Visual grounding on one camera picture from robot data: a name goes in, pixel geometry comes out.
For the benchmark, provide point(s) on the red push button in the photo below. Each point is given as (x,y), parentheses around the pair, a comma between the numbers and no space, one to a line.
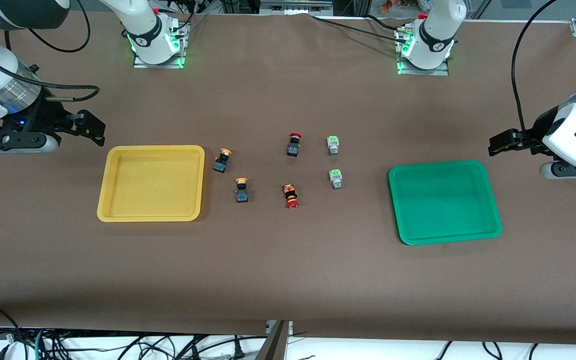
(293,148)
(291,197)

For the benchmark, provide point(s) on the brown table cloth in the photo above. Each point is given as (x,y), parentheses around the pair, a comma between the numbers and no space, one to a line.
(288,275)

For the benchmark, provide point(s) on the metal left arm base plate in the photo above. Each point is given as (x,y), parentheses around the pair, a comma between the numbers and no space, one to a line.
(442,70)

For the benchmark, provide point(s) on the grey metal box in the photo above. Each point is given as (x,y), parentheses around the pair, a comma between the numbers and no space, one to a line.
(295,6)

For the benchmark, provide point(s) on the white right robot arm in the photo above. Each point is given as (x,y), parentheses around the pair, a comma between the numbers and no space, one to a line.
(153,35)

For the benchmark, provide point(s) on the green plastic tray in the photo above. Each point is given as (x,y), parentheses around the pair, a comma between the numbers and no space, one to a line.
(445,202)

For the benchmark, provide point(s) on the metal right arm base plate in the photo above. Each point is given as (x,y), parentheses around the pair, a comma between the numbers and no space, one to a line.
(180,55)

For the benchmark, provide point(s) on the green push button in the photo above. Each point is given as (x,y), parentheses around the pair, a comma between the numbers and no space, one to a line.
(335,177)
(333,144)

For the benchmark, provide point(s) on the grey table leg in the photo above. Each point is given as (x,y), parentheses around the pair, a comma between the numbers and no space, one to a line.
(275,342)

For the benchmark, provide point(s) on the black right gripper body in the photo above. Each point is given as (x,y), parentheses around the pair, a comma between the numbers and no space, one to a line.
(48,119)

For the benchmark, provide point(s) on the yellow push button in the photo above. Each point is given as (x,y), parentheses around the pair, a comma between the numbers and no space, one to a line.
(222,162)
(242,192)

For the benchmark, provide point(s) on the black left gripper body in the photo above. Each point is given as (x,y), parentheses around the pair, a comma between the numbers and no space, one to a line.
(536,132)

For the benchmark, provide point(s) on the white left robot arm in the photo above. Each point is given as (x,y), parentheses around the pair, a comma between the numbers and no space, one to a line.
(435,35)

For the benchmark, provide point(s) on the yellow plastic tray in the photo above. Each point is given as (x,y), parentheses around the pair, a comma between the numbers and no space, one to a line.
(153,185)

